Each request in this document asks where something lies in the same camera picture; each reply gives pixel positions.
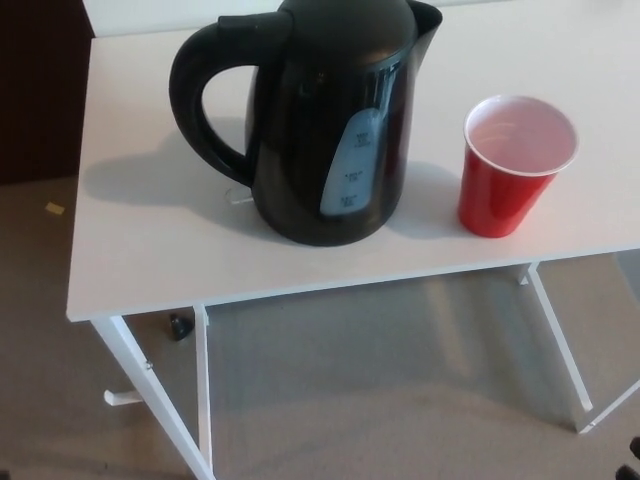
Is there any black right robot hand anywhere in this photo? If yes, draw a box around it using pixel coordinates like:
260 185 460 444
617 434 640 480

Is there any black electric kettle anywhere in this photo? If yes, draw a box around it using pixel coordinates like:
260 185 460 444
168 0 444 247

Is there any red plastic cup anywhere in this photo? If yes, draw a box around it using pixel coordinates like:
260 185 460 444
457 94 580 239

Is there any small black floor door stop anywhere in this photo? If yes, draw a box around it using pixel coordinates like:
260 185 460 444
168 312 193 343

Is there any white hook on table leg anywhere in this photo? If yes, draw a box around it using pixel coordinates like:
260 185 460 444
103 387 144 407

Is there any dark brown cabinet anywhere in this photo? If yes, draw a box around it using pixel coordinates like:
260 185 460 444
0 0 96 187

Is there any white metal table leg frame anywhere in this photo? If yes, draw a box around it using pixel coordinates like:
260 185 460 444
519 249 640 434
92 302 217 480

